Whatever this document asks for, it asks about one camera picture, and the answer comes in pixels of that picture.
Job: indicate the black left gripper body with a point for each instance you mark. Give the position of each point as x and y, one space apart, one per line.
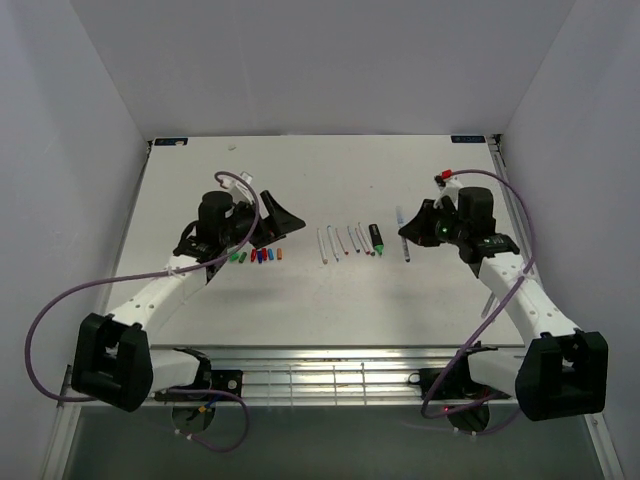
240 226

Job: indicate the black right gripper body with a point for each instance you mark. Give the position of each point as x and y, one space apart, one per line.
448 228

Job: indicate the green black highlighter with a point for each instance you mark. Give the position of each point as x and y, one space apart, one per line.
376 239

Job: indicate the blue capped white pen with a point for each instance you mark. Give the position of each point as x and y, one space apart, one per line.
333 245

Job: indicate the green capped white pen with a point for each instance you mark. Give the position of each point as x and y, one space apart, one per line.
369 249

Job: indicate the red capped white pen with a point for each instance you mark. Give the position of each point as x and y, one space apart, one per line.
340 242

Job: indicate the dark blue capped pen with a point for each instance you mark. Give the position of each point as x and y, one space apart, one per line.
353 239

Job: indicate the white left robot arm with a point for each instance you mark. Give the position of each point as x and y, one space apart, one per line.
114 362

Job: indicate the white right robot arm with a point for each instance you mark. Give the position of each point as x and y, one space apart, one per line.
564 369

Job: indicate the right blue corner label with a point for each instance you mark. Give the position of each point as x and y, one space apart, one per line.
467 139

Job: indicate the blue corner label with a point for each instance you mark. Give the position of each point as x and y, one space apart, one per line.
467 139
171 141

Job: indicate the left blue corner label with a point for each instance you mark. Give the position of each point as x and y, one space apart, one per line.
171 141

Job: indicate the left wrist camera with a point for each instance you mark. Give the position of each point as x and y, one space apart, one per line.
238 189

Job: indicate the aluminium right side rail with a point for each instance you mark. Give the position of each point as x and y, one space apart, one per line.
596 424

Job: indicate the aluminium front rail frame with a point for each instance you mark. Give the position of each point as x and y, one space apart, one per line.
341 377

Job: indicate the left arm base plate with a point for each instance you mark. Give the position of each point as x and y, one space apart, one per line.
230 381

